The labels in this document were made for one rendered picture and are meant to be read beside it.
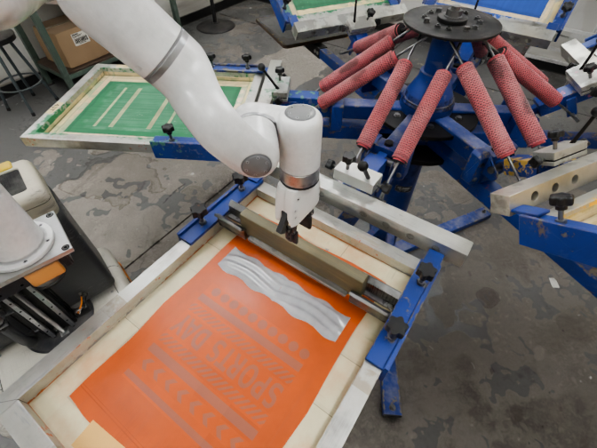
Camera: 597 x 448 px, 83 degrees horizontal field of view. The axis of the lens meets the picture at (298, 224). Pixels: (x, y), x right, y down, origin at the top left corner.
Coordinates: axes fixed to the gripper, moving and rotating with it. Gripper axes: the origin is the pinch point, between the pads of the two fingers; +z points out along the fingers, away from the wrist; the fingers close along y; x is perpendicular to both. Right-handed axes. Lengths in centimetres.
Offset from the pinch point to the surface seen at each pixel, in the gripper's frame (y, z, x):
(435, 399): -30, 111, 56
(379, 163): -40.4, 7.5, 1.3
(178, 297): 23.8, 16.6, -19.0
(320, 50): -122, 19, -73
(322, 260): 0.5, 6.0, 7.0
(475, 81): -67, -11, 15
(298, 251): 0.8, 7.4, 0.5
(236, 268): 9.3, 16.0, -12.9
